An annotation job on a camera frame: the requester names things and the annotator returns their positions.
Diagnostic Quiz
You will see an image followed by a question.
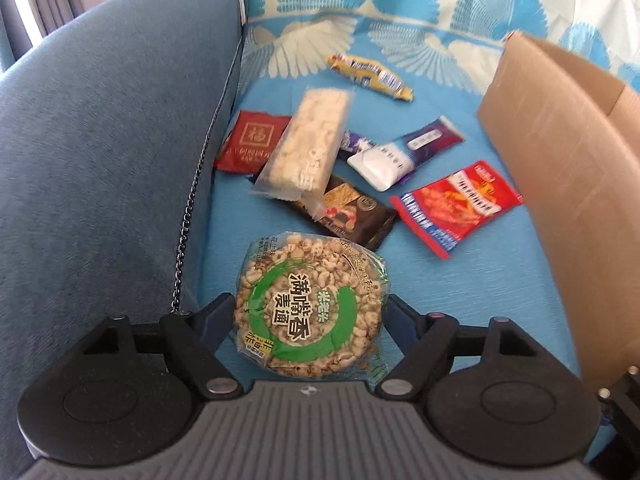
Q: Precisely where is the round puffed rice cake pack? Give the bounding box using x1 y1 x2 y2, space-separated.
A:
234 232 390 379

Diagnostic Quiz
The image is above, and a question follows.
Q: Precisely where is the red spicy snack packet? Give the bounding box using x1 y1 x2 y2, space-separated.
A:
390 160 524 260

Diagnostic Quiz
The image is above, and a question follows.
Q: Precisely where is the dark chocolate snack packet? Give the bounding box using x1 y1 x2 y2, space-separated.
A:
280 174 398 252

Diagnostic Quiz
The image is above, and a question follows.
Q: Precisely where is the puffed rice bar packet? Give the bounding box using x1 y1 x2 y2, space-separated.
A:
252 88 355 220

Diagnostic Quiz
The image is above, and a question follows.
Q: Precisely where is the dark red square snack packet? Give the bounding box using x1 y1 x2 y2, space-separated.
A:
214 110 291 174

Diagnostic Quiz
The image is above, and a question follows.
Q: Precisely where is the small purple candy packet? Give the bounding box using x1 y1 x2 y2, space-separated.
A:
338 130 376 159

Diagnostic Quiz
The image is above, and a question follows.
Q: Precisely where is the yellow Alpenliebe candy pack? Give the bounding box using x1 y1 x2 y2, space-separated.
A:
326 53 413 102

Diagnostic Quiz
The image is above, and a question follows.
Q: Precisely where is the dark blue sofa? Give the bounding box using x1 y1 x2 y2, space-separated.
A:
1 0 247 479

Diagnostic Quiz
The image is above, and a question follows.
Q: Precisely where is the brown cardboard box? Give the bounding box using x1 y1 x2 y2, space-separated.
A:
477 32 639 390

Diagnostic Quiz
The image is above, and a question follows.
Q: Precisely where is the blue fan-pattern sofa cover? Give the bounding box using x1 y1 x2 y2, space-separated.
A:
196 0 640 461

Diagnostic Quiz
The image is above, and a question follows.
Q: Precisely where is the grey curtain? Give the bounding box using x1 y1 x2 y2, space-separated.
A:
1 0 85 73

